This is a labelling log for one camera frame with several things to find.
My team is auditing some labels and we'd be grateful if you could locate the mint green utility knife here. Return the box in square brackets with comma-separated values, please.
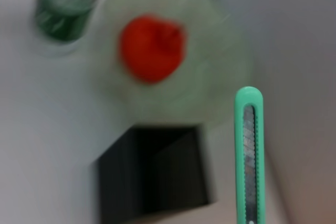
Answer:
[234, 86, 266, 224]

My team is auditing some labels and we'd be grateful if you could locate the clear green-label water bottle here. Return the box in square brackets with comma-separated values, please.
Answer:
[34, 0, 107, 57]

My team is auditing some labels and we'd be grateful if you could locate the wavy clear glass fruit plate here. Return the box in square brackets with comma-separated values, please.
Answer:
[97, 0, 255, 127]

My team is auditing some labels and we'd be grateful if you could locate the black mesh pen holder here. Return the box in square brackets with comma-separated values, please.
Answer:
[90, 125, 220, 224]

